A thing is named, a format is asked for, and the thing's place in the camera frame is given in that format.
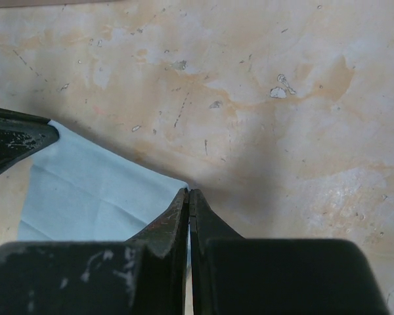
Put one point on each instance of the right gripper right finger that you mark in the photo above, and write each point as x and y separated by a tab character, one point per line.
232	274

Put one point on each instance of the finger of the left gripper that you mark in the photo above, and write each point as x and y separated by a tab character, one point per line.
22	135

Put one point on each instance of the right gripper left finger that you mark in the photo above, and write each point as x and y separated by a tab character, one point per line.
145	274

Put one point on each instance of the light blue cleaning cloth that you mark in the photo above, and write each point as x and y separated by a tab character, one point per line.
79	191

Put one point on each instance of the pink glasses case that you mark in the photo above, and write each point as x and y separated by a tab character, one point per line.
36	3

